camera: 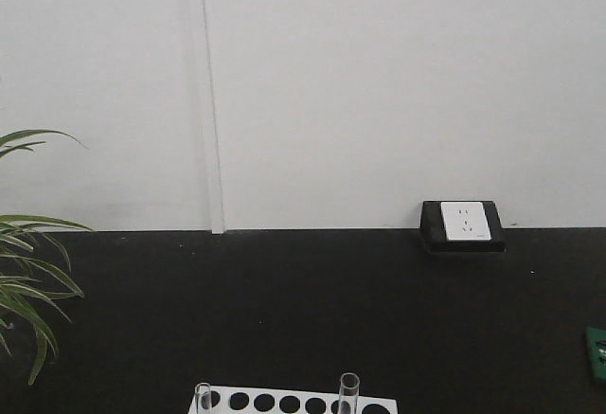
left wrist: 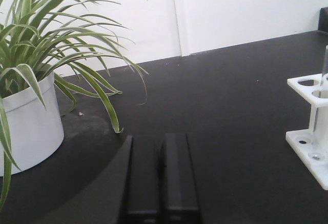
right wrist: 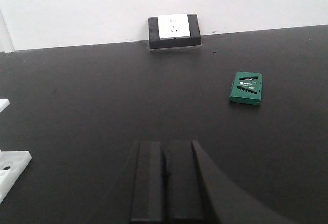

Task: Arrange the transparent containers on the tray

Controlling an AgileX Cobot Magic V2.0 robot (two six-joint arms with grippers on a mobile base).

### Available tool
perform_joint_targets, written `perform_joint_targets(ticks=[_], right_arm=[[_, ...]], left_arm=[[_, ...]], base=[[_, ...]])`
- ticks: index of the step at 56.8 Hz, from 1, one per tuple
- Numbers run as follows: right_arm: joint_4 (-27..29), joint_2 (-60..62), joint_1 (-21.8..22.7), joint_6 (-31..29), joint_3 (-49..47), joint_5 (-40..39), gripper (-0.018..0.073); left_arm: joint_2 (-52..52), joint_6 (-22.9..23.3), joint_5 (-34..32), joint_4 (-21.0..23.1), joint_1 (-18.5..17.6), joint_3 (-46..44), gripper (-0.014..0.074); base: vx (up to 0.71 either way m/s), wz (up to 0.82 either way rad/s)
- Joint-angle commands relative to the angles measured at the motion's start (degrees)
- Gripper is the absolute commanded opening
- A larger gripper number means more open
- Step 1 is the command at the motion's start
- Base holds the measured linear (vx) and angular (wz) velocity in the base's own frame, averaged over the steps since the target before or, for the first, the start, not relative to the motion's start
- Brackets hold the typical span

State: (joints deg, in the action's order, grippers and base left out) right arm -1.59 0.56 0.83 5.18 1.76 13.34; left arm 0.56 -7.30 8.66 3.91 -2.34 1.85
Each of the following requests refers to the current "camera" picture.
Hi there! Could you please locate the glass test tube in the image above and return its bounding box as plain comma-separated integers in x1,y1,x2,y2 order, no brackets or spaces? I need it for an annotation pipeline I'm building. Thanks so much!
337,372,360,414
194,382,213,414

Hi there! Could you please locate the green potted spider plant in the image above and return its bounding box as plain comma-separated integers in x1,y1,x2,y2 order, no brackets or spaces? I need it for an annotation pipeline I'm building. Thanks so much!
0,129,95,386

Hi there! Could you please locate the black wall socket box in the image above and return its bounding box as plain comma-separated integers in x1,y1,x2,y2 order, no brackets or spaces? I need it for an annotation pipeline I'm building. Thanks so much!
419,200,506,253

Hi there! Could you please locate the white power socket plate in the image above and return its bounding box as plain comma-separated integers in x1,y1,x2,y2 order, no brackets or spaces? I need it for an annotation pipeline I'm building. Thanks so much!
439,201,491,242

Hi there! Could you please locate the white test tube rack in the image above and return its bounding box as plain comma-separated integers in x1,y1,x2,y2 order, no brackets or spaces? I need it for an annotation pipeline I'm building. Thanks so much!
188,381,399,413

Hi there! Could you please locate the green box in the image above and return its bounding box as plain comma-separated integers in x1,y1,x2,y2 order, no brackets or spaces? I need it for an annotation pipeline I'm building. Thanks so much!
584,327,606,384

